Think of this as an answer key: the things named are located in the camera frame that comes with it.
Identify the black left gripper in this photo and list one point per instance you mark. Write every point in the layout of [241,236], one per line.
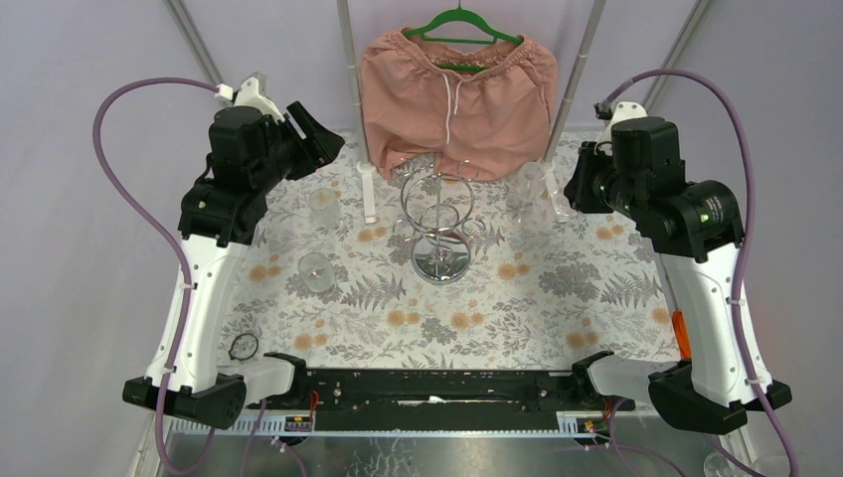
[302,141]

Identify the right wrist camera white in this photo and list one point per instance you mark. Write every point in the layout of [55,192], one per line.
[623,110]

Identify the orange cloth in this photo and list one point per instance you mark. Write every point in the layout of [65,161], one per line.
[681,335]

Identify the chrome wine glass rack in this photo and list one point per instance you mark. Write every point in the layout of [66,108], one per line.
[439,209]

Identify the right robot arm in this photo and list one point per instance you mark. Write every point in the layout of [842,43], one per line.
[697,234]

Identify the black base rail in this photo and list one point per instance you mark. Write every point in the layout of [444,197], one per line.
[418,400]

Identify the pink shorts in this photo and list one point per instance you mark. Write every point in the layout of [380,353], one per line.
[482,114]

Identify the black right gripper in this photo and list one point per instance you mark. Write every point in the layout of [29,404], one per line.
[577,189]

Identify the floral table mat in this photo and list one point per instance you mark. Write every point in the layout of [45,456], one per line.
[536,296]

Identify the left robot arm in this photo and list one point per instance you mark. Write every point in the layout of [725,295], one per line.
[251,151]

